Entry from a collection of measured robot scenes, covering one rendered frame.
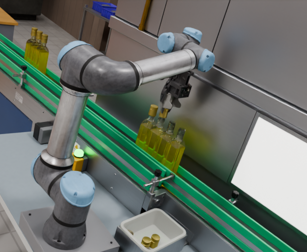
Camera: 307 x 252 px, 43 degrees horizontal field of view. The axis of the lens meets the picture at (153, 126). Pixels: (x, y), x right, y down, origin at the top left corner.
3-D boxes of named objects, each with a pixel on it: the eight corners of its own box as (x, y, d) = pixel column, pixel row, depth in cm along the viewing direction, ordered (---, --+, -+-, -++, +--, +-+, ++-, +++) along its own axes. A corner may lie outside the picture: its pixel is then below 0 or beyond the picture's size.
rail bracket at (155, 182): (170, 191, 165) (179, 167, 160) (142, 202, 153) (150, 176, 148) (165, 187, 167) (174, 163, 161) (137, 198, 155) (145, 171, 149)
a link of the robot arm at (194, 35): (179, 25, 150) (192, 26, 156) (171, 53, 154) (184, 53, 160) (194, 32, 145) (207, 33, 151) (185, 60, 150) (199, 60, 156)
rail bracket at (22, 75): (25, 89, 218) (28, 67, 212) (12, 90, 213) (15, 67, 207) (21, 86, 220) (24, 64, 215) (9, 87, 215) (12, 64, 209)
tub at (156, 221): (182, 249, 155) (189, 232, 151) (142, 272, 139) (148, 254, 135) (152, 222, 164) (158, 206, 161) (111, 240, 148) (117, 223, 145)
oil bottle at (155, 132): (155, 168, 179) (168, 128, 170) (146, 171, 175) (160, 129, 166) (146, 162, 182) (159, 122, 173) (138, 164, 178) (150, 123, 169)
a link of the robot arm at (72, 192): (65, 228, 126) (75, 195, 121) (43, 203, 133) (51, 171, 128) (94, 218, 135) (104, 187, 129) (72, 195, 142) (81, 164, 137)
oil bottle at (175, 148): (173, 183, 172) (188, 141, 164) (164, 186, 168) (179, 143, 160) (164, 176, 176) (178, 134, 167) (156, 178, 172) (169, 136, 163)
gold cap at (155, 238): (152, 250, 148) (156, 241, 146) (146, 244, 150) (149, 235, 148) (159, 246, 150) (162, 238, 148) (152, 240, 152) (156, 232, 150)
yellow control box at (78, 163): (85, 171, 185) (88, 158, 182) (72, 174, 180) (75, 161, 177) (77, 163, 189) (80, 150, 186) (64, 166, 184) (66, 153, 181)
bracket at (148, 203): (163, 206, 166) (168, 192, 164) (147, 212, 160) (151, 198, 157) (157, 201, 168) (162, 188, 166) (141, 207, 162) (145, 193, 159)
